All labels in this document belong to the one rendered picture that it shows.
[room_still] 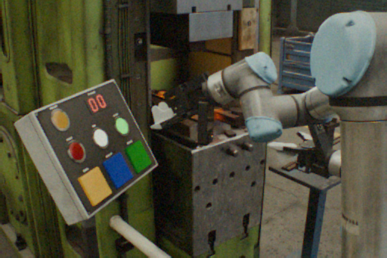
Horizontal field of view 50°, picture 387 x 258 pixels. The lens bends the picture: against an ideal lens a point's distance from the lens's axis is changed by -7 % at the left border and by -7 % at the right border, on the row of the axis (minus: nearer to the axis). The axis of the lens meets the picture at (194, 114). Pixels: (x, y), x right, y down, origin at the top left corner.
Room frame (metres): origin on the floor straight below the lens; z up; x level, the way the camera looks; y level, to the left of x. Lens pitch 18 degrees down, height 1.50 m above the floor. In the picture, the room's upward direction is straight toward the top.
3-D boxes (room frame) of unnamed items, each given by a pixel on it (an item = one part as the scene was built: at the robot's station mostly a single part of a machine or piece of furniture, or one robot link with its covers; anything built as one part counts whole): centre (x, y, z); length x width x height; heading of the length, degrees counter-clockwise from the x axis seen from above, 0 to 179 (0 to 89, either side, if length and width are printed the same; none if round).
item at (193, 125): (1.67, 0.08, 0.96); 0.42 x 0.20 x 0.09; 40
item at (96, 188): (0.94, 0.24, 1.01); 0.07 x 0.05 x 0.07; 155
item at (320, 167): (1.18, -0.37, 0.97); 0.12 x 0.08 x 0.09; 40
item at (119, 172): (1.03, 0.20, 1.01); 0.07 x 0.05 x 0.07; 155
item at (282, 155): (1.21, -0.26, 0.98); 0.09 x 0.03 x 0.06; 76
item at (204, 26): (1.67, 0.08, 1.32); 0.42 x 0.20 x 0.10; 40
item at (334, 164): (1.12, -0.42, 0.98); 0.08 x 0.05 x 0.08; 130
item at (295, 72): (5.27, -1.74, 0.36); 1.20 x 0.80 x 0.72; 45
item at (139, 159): (1.12, 0.16, 1.01); 0.07 x 0.05 x 0.07; 155
